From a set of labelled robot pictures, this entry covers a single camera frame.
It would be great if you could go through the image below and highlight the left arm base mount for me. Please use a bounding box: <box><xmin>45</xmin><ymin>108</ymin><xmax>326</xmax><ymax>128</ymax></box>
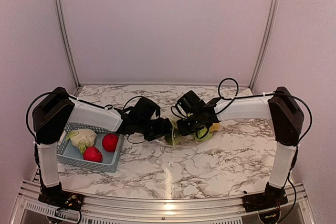
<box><xmin>38</xmin><ymin>183</ymin><xmax>84</xmax><ymax>211</ymax></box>

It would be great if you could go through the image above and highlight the light blue plastic basket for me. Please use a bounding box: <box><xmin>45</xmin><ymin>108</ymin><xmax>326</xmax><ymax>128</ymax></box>
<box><xmin>57</xmin><ymin>123</ymin><xmax>124</xmax><ymax>173</ymax></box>

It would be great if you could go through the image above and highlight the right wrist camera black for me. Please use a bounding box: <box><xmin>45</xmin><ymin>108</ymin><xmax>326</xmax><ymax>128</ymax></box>
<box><xmin>173</xmin><ymin>90</ymin><xmax>205</xmax><ymax>117</ymax></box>

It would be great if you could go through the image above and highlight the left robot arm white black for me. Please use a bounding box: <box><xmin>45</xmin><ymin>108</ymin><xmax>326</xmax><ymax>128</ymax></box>
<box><xmin>26</xmin><ymin>87</ymin><xmax>173</xmax><ymax>206</ymax></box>

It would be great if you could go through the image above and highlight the right aluminium frame post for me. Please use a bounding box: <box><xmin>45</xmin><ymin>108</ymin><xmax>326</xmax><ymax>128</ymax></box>
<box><xmin>248</xmin><ymin>0</ymin><xmax>280</xmax><ymax>91</ymax></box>

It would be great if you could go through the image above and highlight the red fake apple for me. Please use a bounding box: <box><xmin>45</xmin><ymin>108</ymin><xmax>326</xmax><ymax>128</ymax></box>
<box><xmin>102</xmin><ymin>133</ymin><xmax>119</xmax><ymax>152</ymax></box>
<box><xmin>83</xmin><ymin>147</ymin><xmax>103</xmax><ymax>163</ymax></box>

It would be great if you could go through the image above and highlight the green fake lettuce leaf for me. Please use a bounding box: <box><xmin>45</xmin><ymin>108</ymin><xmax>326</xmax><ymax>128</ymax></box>
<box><xmin>194</xmin><ymin>128</ymin><xmax>213</xmax><ymax>143</ymax></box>

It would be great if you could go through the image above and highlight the white green fake cabbage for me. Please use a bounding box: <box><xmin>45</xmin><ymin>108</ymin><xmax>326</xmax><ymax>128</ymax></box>
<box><xmin>66</xmin><ymin>129</ymin><xmax>97</xmax><ymax>154</ymax></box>

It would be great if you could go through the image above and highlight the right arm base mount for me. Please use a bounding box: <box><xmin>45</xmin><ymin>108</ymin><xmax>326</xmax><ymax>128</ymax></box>
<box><xmin>243</xmin><ymin>183</ymin><xmax>288</xmax><ymax>212</ymax></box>

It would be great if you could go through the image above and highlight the aluminium frame post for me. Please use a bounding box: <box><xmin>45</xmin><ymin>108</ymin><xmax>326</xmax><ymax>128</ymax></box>
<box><xmin>248</xmin><ymin>0</ymin><xmax>280</xmax><ymax>91</ymax></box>
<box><xmin>54</xmin><ymin>0</ymin><xmax>81</xmax><ymax>90</ymax></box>

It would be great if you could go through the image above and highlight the left aluminium frame post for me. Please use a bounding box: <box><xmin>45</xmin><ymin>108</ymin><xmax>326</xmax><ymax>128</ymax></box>
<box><xmin>54</xmin><ymin>0</ymin><xmax>81</xmax><ymax>90</ymax></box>

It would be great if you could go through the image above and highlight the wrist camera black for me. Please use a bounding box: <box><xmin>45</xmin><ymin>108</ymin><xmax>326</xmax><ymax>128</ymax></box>
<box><xmin>128</xmin><ymin>97</ymin><xmax>161</xmax><ymax>124</ymax></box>
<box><xmin>173</xmin><ymin>90</ymin><xmax>205</xmax><ymax>117</ymax></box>

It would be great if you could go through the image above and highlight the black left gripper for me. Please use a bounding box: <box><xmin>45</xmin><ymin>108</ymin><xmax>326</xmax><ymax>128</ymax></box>
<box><xmin>137</xmin><ymin>117</ymin><xmax>176</xmax><ymax>142</ymax></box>

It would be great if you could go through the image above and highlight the clear zip top bag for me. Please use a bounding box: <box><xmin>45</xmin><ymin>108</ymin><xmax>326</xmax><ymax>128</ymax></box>
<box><xmin>155</xmin><ymin>118</ymin><xmax>216</xmax><ymax>148</ymax></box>

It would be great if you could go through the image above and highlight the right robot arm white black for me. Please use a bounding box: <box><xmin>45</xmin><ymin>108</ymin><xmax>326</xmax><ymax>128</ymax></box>
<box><xmin>175</xmin><ymin>87</ymin><xmax>307</xmax><ymax>207</ymax></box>

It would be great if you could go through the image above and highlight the yellow fake fruit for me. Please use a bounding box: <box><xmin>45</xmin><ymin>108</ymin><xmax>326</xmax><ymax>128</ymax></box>
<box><xmin>209</xmin><ymin>123</ymin><xmax>221</xmax><ymax>132</ymax></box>

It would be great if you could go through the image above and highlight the front aluminium rail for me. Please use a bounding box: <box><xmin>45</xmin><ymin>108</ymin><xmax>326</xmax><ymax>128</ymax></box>
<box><xmin>10</xmin><ymin>180</ymin><xmax>316</xmax><ymax>224</ymax></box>

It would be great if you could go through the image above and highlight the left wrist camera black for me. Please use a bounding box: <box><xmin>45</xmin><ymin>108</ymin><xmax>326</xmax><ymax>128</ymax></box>
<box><xmin>128</xmin><ymin>97</ymin><xmax>161</xmax><ymax>124</ymax></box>

